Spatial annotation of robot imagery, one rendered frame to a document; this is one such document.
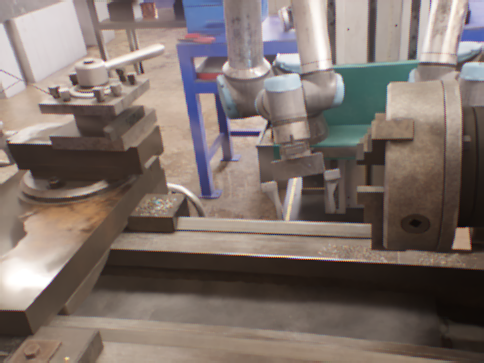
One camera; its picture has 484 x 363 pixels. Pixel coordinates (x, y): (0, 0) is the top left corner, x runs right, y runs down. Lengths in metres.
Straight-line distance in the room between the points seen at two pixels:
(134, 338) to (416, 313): 0.53
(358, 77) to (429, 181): 1.20
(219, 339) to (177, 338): 0.07
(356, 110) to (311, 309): 0.98
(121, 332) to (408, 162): 0.55
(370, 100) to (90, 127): 1.05
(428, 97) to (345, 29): 1.19
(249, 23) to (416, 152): 0.99
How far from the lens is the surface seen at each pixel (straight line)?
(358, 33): 1.94
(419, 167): 0.72
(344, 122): 1.95
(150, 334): 0.94
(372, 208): 0.84
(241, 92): 1.69
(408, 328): 1.09
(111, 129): 1.11
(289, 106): 1.31
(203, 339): 0.91
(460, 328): 1.13
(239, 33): 1.64
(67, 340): 0.95
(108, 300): 1.25
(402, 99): 0.76
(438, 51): 1.48
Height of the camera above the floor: 1.47
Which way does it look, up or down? 29 degrees down
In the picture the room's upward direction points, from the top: 6 degrees counter-clockwise
